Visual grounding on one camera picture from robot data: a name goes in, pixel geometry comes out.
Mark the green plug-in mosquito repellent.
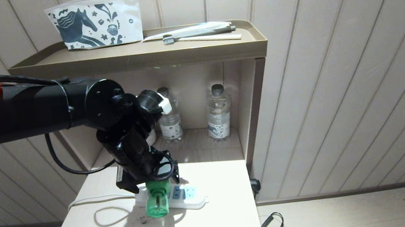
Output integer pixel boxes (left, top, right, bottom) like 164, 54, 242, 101
142, 178, 176, 220

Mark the white ribbed mug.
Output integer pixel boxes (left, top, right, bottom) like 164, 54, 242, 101
145, 127, 159, 147

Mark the clear water bottle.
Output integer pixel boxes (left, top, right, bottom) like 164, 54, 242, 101
202, 83, 237, 143
154, 85, 185, 144

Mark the brown wooden bedside shelf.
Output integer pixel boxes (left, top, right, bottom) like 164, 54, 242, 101
5, 13, 294, 227

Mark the clear plastic toothbrush wrapper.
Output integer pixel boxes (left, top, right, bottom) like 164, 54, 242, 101
141, 19, 233, 43

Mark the white horse print pouch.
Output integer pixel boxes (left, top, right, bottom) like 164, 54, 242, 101
44, 0, 145, 55

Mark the white power strip cable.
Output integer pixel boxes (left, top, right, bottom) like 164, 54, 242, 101
66, 189, 151, 227

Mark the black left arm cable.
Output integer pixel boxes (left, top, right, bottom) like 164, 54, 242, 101
0, 56, 118, 187

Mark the beige handle toothbrush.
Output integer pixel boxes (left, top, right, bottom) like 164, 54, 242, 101
162, 24, 243, 50

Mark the grey handle toothbrush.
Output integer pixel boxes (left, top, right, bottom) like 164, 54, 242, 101
175, 24, 237, 40

